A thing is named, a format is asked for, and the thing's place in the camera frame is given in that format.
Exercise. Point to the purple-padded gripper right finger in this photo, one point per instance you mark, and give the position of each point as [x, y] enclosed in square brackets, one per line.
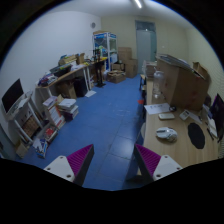
[153, 166]

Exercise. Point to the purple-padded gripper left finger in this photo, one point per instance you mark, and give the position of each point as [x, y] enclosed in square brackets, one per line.
[73, 167]

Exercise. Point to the white grey computer mouse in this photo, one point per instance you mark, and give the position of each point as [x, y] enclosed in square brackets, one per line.
[167, 133]

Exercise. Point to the black round mouse pad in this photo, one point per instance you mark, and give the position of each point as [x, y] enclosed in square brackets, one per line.
[196, 135]

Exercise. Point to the black computer tower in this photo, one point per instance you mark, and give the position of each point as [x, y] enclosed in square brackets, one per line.
[80, 86]

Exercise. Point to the white small rectangular device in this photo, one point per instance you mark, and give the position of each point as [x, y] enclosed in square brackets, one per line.
[166, 116]

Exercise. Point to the white paper sheet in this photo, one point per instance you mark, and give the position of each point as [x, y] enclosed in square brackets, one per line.
[157, 108]

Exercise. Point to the stack of books on floor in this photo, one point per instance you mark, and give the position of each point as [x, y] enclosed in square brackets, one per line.
[69, 108]

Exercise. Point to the white shelf rack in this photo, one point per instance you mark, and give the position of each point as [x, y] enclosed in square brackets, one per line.
[25, 117]

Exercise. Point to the white wooden long desk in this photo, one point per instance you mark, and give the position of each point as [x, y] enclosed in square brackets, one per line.
[67, 77]

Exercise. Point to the large cardboard box on desk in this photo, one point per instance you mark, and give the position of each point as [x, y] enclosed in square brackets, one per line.
[183, 87]

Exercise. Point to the clear water jug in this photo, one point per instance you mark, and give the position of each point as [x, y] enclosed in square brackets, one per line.
[158, 83]

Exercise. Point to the black monitor on left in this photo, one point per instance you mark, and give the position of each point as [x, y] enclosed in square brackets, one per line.
[12, 95]

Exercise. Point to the cardboard box on floor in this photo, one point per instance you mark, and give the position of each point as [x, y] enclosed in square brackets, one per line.
[116, 76]

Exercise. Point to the stacked cardboard boxes by door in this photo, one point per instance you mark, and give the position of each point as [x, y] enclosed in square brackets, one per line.
[125, 55]

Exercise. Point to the small cardboard box back right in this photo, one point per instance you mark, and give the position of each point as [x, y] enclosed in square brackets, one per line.
[201, 70]

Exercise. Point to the blue claw vending machine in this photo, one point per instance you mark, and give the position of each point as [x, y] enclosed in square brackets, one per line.
[106, 42]

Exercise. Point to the grey green door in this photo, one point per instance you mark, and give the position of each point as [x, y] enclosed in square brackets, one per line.
[145, 41]

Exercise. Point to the ceiling light tube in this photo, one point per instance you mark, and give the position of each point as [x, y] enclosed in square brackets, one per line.
[138, 3]

